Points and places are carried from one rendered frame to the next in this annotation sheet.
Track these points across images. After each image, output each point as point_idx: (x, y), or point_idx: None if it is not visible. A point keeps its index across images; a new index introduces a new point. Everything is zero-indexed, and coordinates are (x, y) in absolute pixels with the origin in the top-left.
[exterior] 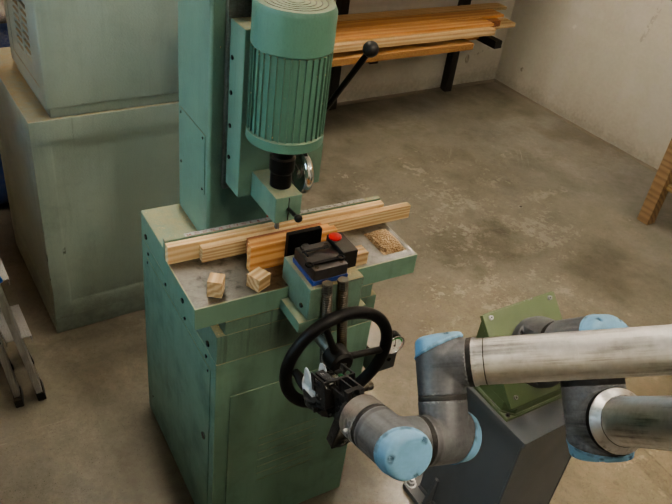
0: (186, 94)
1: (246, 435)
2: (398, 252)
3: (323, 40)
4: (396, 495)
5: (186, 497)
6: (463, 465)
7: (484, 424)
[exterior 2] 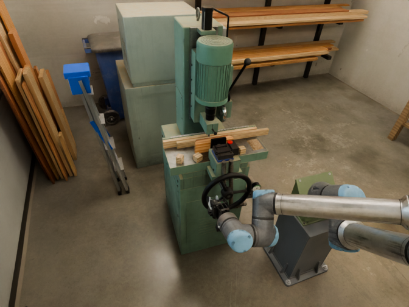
0: (177, 80)
1: (194, 217)
2: (260, 149)
3: (225, 58)
4: (258, 247)
5: (174, 237)
6: (285, 240)
7: (294, 225)
